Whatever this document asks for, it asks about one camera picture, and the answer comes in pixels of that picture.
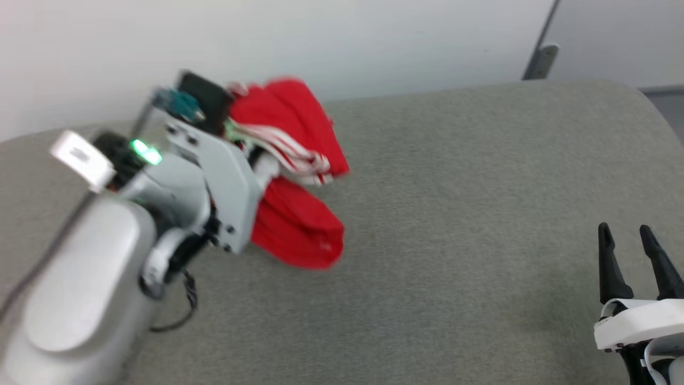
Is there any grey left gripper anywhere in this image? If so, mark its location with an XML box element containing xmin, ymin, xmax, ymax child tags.
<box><xmin>165</xmin><ymin>119</ymin><xmax>280</xmax><ymax>255</ymax></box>

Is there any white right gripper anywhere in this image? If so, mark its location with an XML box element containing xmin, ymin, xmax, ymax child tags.
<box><xmin>593</xmin><ymin>222</ymin><xmax>684</xmax><ymax>385</ymax></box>

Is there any red garment with white stripes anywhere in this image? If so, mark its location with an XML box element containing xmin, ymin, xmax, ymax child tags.
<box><xmin>224</xmin><ymin>78</ymin><xmax>351</xmax><ymax>270</ymax></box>

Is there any grey fabric sofa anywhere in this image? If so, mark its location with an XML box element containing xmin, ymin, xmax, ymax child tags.
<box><xmin>0</xmin><ymin>79</ymin><xmax>684</xmax><ymax>385</ymax></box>

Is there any teal cable connector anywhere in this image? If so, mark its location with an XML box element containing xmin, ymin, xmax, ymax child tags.
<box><xmin>154</xmin><ymin>87</ymin><xmax>206</xmax><ymax>122</ymax></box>

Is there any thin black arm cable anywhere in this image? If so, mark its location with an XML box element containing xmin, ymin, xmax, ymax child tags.
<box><xmin>150</xmin><ymin>270</ymin><xmax>199</xmax><ymax>333</ymax></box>

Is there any grey metal door bracket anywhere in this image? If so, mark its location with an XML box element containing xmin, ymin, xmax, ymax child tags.
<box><xmin>522</xmin><ymin>0</ymin><xmax>561</xmax><ymax>81</ymax></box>

